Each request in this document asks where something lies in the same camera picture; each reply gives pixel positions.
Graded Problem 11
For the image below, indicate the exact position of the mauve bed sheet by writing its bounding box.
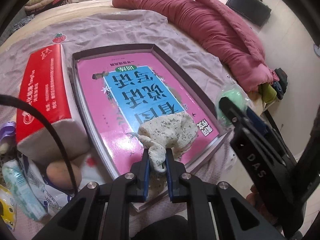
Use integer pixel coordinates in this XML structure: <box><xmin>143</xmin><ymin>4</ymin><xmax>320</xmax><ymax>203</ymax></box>
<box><xmin>0</xmin><ymin>10</ymin><xmax>241</xmax><ymax>240</ymax></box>

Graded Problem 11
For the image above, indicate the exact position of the folded clothes pile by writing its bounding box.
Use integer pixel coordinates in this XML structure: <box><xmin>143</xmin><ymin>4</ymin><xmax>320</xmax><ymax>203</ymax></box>
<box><xmin>24</xmin><ymin>0</ymin><xmax>68</xmax><ymax>16</ymax></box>

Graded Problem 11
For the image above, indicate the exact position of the pink and blue book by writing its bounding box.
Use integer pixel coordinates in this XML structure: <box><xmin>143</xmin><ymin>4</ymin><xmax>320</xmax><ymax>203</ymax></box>
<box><xmin>76</xmin><ymin>52</ymin><xmax>220</xmax><ymax>176</ymax></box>

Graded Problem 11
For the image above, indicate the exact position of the beige plush toy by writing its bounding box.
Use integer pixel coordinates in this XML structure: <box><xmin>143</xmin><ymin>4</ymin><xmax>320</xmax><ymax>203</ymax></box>
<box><xmin>46</xmin><ymin>160</ymin><xmax>82</xmax><ymax>190</ymax></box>

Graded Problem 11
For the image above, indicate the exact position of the pink quilt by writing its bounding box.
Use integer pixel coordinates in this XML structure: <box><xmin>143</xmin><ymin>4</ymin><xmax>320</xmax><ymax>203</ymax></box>
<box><xmin>112</xmin><ymin>0</ymin><xmax>279</xmax><ymax>92</ymax></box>

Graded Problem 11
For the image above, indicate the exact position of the red tissue pack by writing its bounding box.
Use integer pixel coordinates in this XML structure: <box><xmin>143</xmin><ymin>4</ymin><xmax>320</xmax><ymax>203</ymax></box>
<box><xmin>16</xmin><ymin>44</ymin><xmax>90</xmax><ymax>165</ymax></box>

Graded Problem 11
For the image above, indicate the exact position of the yellow cartoon packet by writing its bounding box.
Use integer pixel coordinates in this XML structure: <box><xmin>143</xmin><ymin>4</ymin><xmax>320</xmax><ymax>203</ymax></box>
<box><xmin>0</xmin><ymin>185</ymin><xmax>17</xmax><ymax>231</ymax></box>

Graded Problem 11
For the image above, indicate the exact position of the grey shallow tray box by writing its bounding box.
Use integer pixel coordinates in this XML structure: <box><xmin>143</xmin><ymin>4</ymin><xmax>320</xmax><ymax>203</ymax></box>
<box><xmin>71</xmin><ymin>43</ymin><xmax>232</xmax><ymax>214</ymax></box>

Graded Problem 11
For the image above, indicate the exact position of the green cloth under quilt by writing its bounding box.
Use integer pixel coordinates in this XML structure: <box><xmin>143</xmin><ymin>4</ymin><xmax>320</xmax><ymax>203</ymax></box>
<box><xmin>259</xmin><ymin>83</ymin><xmax>277</xmax><ymax>103</ymax></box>

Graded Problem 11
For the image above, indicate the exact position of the blue white plastic packet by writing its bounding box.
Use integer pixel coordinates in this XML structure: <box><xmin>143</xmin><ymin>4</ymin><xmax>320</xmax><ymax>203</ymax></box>
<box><xmin>20</xmin><ymin>155</ymin><xmax>73</xmax><ymax>217</ymax></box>

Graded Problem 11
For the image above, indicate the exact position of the floral cream cloth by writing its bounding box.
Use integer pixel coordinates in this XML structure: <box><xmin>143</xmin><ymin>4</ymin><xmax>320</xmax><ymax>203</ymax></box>
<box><xmin>138</xmin><ymin>111</ymin><xmax>198</xmax><ymax>174</ymax></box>

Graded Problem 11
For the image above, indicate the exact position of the black cable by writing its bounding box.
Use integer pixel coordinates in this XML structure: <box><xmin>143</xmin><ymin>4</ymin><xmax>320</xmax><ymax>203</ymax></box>
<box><xmin>0</xmin><ymin>94</ymin><xmax>79</xmax><ymax>193</ymax></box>

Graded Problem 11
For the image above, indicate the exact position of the green sponge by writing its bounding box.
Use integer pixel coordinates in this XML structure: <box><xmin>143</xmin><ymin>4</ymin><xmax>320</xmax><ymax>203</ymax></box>
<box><xmin>215</xmin><ymin>83</ymin><xmax>251</xmax><ymax>128</ymax></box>

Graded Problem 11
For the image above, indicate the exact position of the black wall television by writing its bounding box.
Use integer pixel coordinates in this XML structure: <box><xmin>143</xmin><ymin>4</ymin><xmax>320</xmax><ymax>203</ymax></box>
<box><xmin>226</xmin><ymin>0</ymin><xmax>272</xmax><ymax>27</ymax></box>

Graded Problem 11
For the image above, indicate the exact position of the green wet wipes pack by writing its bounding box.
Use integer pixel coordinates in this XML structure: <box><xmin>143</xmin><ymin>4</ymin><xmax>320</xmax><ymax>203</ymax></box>
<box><xmin>2</xmin><ymin>160</ymin><xmax>47</xmax><ymax>221</ymax></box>

